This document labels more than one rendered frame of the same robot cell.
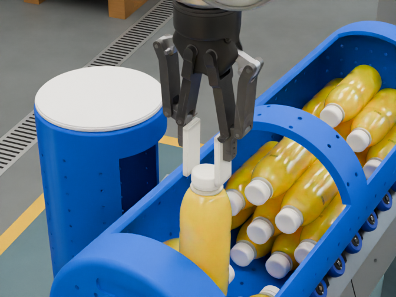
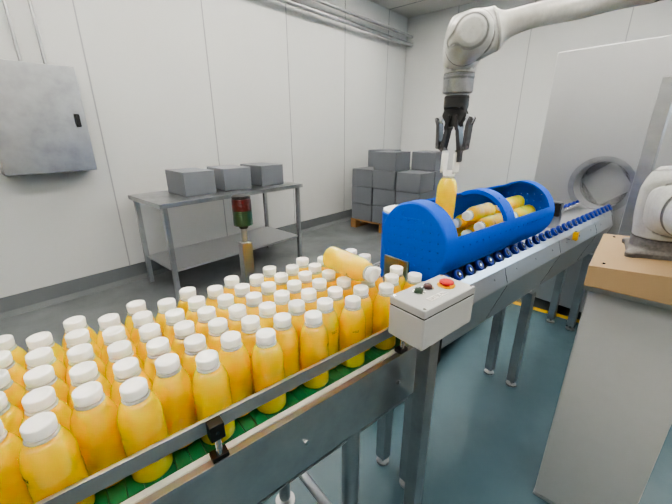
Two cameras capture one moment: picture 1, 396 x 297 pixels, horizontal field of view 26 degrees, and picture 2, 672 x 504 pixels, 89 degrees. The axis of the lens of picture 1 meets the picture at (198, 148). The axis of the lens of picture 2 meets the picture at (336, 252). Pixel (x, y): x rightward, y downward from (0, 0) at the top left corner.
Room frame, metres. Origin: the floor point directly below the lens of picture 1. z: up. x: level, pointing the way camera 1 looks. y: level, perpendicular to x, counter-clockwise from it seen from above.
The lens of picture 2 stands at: (-0.34, -0.04, 1.46)
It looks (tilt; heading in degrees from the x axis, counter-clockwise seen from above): 19 degrees down; 19
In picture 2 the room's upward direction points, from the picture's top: straight up
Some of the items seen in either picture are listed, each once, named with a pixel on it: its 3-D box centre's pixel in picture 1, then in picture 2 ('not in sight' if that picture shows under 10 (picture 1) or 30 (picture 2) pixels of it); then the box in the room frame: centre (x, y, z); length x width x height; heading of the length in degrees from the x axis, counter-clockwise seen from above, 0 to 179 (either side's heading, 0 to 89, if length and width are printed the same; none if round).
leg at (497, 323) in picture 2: not in sight; (496, 330); (1.68, -0.37, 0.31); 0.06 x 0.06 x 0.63; 58
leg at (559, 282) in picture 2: not in sight; (558, 286); (2.52, -0.88, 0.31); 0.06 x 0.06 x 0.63; 58
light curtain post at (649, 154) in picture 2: not in sight; (621, 248); (1.85, -0.94, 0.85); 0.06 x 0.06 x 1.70; 58
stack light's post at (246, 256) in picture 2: not in sight; (257, 372); (0.62, 0.63, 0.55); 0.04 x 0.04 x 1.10; 58
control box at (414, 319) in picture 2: not in sight; (432, 308); (0.43, -0.01, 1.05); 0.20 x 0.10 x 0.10; 148
